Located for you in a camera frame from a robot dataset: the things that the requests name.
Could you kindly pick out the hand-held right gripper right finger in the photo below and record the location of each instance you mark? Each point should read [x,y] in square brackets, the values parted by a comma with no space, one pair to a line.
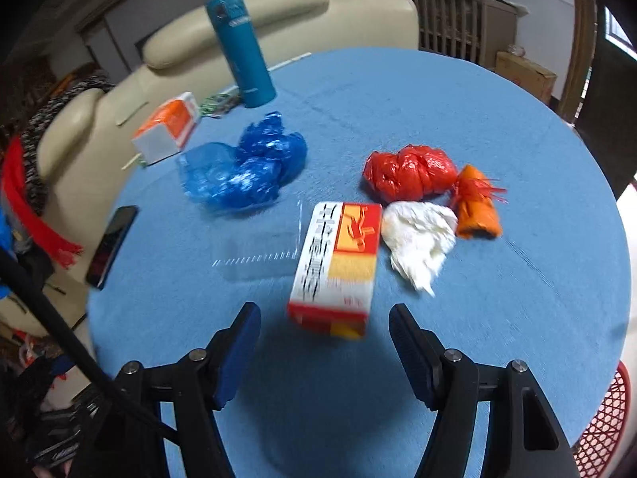
[413,353]

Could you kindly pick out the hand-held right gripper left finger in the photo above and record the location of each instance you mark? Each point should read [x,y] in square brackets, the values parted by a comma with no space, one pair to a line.
[239,353]

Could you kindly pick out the clear plastic packaging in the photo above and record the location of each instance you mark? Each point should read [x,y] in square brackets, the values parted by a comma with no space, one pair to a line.
[259,259]

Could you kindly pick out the white plastic bag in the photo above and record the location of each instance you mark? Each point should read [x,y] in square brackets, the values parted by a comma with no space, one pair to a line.
[418,239]

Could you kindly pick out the red and yellow medicine box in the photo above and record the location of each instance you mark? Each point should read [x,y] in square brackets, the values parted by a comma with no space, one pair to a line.
[333,269]

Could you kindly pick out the blue plastic bag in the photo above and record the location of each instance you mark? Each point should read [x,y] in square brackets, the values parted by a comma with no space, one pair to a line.
[249,169]

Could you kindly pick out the red plastic basket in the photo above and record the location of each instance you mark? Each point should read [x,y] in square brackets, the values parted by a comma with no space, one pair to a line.
[604,428]

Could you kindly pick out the orange wrapper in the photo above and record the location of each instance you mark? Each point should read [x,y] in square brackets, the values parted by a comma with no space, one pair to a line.
[475,214]

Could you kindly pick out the black smartphone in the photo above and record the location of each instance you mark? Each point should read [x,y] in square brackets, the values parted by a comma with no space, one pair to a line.
[112,244]

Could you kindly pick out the red plastic bag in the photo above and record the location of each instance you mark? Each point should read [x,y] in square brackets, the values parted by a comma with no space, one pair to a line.
[408,174]

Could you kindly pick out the wooden stick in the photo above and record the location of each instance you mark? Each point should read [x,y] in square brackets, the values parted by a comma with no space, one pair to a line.
[132,163]

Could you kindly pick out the orange and white tissue box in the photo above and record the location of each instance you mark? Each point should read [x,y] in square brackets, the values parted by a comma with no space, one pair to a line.
[164,129]

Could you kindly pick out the green foil packet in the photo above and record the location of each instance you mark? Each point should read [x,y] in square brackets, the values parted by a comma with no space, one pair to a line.
[216,104]

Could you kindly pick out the blue tablecloth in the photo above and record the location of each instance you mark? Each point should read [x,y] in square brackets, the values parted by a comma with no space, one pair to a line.
[348,109]

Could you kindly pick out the beige leather sofa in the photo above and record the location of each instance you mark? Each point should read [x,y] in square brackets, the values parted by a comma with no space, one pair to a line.
[74,134]

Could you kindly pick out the red cloth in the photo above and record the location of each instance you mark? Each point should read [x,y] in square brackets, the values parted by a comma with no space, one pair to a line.
[20,189]

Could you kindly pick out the white stick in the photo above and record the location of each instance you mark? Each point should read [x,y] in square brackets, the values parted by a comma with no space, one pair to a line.
[288,62]

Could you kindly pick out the brown cardboard box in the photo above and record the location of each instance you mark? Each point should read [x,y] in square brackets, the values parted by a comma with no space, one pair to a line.
[522,77]

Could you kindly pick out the black patterned scarf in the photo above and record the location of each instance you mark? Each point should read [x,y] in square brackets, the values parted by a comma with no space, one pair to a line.
[40,124]

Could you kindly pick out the teal thermos bottle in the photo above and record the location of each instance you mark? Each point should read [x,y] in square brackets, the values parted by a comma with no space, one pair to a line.
[244,50]

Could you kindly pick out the dark wooden door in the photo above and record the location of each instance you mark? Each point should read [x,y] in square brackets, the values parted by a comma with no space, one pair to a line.
[612,109]

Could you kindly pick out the slatted wooden cabinet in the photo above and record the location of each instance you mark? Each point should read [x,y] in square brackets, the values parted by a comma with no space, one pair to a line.
[448,20]

